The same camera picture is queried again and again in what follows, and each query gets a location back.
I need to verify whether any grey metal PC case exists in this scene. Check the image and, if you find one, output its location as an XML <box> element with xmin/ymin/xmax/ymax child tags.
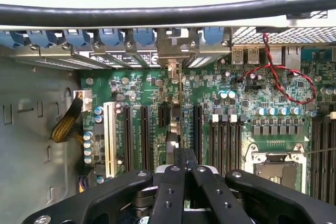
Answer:
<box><xmin>0</xmin><ymin>24</ymin><xmax>336</xmax><ymax>209</ymax></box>

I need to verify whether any long black expansion slot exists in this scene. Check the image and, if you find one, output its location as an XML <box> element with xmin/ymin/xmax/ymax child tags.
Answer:
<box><xmin>122</xmin><ymin>105</ymin><xmax>135</xmax><ymax>174</ymax></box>
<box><xmin>193</xmin><ymin>104</ymin><xmax>203</xmax><ymax>167</ymax></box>
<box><xmin>140</xmin><ymin>105</ymin><xmax>151</xmax><ymax>172</ymax></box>

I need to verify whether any metal CPU socket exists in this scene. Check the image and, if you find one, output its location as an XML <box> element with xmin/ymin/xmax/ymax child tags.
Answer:
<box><xmin>243</xmin><ymin>142</ymin><xmax>307</xmax><ymax>194</ymax></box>

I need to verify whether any coloured wire bundle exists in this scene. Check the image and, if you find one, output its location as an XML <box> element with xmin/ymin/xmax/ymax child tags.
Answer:
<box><xmin>77</xmin><ymin>175</ymin><xmax>91</xmax><ymax>195</ymax></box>

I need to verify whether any silver USB port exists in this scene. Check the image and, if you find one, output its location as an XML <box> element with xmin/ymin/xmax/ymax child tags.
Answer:
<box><xmin>246</xmin><ymin>47</ymin><xmax>261</xmax><ymax>65</ymax></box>
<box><xmin>231</xmin><ymin>47</ymin><xmax>245</xmax><ymax>65</ymax></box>

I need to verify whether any red and black twisted wire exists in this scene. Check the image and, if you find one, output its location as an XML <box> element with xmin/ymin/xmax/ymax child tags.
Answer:
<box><xmin>234</xmin><ymin>33</ymin><xmax>318</xmax><ymax>105</ymax></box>

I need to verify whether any perforated metal slot cover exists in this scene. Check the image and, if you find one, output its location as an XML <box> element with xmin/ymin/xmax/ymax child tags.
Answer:
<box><xmin>91</xmin><ymin>40</ymin><xmax>133</xmax><ymax>69</ymax></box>
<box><xmin>124</xmin><ymin>39</ymin><xmax>152</xmax><ymax>69</ymax></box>
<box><xmin>14</xmin><ymin>43</ymin><xmax>81</xmax><ymax>72</ymax></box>
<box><xmin>61</xmin><ymin>42</ymin><xmax>118</xmax><ymax>70</ymax></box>
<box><xmin>186</xmin><ymin>39</ymin><xmax>233</xmax><ymax>69</ymax></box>

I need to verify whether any white power connector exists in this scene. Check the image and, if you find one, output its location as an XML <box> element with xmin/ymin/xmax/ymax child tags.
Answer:
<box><xmin>73</xmin><ymin>90</ymin><xmax>93</xmax><ymax>112</ymax></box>

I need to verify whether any white expansion slot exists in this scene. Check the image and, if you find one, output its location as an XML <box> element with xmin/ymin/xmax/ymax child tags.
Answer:
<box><xmin>103</xmin><ymin>101</ymin><xmax>118</xmax><ymax>179</ymax></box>

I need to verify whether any blue slot clip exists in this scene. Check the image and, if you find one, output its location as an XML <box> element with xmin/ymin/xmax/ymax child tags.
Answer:
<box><xmin>64</xmin><ymin>29</ymin><xmax>92</xmax><ymax>48</ymax></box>
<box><xmin>5</xmin><ymin>30</ymin><xmax>30</xmax><ymax>48</ymax></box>
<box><xmin>203</xmin><ymin>26</ymin><xmax>224</xmax><ymax>47</ymax></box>
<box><xmin>100</xmin><ymin>28</ymin><xmax>123</xmax><ymax>48</ymax></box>
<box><xmin>27</xmin><ymin>29</ymin><xmax>58</xmax><ymax>49</ymax></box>
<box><xmin>133</xmin><ymin>28</ymin><xmax>156</xmax><ymax>47</ymax></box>

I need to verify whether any green motherboard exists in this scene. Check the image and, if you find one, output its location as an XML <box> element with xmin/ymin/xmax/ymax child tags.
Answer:
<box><xmin>78</xmin><ymin>60</ymin><xmax>336</xmax><ymax>205</ymax></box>

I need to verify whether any thick black cable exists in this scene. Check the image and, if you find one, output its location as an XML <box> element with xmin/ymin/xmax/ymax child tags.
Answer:
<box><xmin>0</xmin><ymin>0</ymin><xmax>336</xmax><ymax>27</ymax></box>

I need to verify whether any black RAM slot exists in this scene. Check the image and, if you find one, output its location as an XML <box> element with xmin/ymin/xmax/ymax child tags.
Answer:
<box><xmin>209</xmin><ymin>115</ymin><xmax>219</xmax><ymax>176</ymax></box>
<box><xmin>219</xmin><ymin>115</ymin><xmax>228</xmax><ymax>177</ymax></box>
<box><xmin>328</xmin><ymin>116</ymin><xmax>336</xmax><ymax>205</ymax></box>
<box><xmin>228</xmin><ymin>115</ymin><xmax>237</xmax><ymax>175</ymax></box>
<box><xmin>319</xmin><ymin>116</ymin><xmax>329</xmax><ymax>202</ymax></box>
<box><xmin>311</xmin><ymin>116</ymin><xmax>320</xmax><ymax>198</ymax></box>
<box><xmin>236</xmin><ymin>116</ymin><xmax>244</xmax><ymax>172</ymax></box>

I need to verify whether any short black expansion slot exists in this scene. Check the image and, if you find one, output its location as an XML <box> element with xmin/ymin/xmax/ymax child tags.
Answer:
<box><xmin>157</xmin><ymin>105</ymin><xmax>169</xmax><ymax>128</ymax></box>

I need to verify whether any metal ethernet port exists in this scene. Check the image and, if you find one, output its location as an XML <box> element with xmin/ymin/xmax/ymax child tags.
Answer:
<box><xmin>285</xmin><ymin>46</ymin><xmax>302</xmax><ymax>70</ymax></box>

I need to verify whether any yellow black braided power cable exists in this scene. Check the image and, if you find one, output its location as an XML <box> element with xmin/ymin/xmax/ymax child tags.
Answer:
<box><xmin>49</xmin><ymin>97</ymin><xmax>85</xmax><ymax>144</ymax></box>

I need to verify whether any thin metal locking lever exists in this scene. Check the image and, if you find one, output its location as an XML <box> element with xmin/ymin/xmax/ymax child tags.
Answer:
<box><xmin>301</xmin><ymin>148</ymin><xmax>336</xmax><ymax>156</ymax></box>

